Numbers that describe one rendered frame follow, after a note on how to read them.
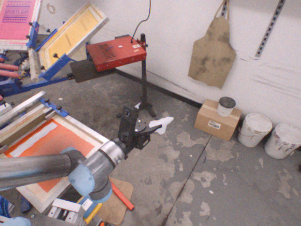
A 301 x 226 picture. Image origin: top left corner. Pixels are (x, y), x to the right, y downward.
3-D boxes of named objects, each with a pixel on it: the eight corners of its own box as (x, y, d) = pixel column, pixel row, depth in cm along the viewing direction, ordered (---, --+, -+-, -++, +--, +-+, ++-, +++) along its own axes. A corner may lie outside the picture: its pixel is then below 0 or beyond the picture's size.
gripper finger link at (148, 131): (159, 121, 64) (135, 128, 63) (159, 118, 63) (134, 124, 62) (163, 131, 61) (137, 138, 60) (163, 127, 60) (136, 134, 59)
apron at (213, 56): (224, 87, 254) (257, 0, 179) (222, 91, 250) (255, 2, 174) (188, 75, 275) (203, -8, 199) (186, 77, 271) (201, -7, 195)
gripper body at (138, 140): (136, 130, 70) (113, 152, 64) (133, 113, 65) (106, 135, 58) (152, 139, 66) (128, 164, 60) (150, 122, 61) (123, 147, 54)
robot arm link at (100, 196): (97, 171, 70) (90, 156, 62) (118, 191, 65) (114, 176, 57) (79, 188, 66) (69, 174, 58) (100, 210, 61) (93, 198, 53)
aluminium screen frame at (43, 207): (112, 144, 143) (111, 141, 140) (43, 215, 110) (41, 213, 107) (47, 104, 174) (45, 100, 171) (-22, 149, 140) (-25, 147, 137)
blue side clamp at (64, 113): (71, 118, 163) (68, 112, 158) (66, 121, 160) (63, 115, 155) (49, 104, 175) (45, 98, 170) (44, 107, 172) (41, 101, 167)
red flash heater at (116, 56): (134, 43, 246) (133, 34, 237) (149, 59, 217) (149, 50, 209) (87, 53, 227) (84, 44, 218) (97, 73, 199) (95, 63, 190)
